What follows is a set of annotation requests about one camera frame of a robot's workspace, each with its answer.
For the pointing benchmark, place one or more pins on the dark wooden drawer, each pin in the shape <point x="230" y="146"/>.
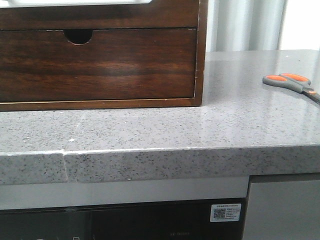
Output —
<point x="114" y="64"/>

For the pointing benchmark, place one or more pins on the grey orange scissors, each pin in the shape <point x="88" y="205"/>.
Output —
<point x="293" y="82"/>

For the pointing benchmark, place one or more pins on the dark wooden drawer cabinet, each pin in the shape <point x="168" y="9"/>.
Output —
<point x="78" y="23"/>

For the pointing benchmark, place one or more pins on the black built-in appliance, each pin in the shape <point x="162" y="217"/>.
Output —
<point x="163" y="220"/>

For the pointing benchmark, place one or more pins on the white QR code sticker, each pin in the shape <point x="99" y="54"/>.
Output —
<point x="225" y="212"/>

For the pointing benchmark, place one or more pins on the white curtain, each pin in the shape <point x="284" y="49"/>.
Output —
<point x="256" y="25"/>

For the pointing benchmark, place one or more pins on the grey cabinet door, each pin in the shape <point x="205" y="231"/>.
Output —
<point x="283" y="207"/>

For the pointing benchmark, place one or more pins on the white plastic box on cabinet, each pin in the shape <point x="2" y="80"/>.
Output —
<point x="58" y="3"/>

